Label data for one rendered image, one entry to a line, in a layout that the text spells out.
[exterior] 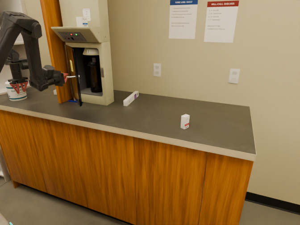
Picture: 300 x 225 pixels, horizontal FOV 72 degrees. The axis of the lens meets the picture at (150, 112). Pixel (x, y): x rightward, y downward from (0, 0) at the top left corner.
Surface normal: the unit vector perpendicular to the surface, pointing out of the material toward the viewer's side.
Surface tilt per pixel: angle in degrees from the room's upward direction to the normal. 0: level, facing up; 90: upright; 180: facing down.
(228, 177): 90
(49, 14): 90
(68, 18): 90
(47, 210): 0
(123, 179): 90
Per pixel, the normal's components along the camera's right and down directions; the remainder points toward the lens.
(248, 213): 0.00, -0.92
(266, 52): -0.36, 0.36
